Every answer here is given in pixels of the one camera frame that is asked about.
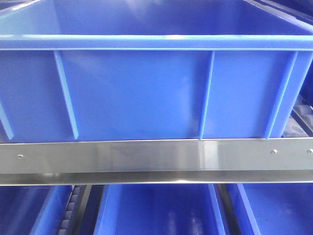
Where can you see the lower left blue bin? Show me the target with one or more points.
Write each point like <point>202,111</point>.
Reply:
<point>32,210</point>

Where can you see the roller conveyor rail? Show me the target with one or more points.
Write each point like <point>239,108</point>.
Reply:
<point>300,122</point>
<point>71,212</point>

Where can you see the lower right blue bin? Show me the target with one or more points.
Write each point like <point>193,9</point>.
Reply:
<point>274,209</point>

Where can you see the target blue crate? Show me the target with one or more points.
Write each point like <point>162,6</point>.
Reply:
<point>106,70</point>

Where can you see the steel front cross beam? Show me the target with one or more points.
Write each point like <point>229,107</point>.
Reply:
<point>278,160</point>

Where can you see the lower middle blue bin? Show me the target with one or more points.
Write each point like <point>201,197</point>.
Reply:
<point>160,209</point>

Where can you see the blue bin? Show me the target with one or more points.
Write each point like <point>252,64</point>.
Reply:
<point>160,209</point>
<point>274,209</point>
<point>32,210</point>

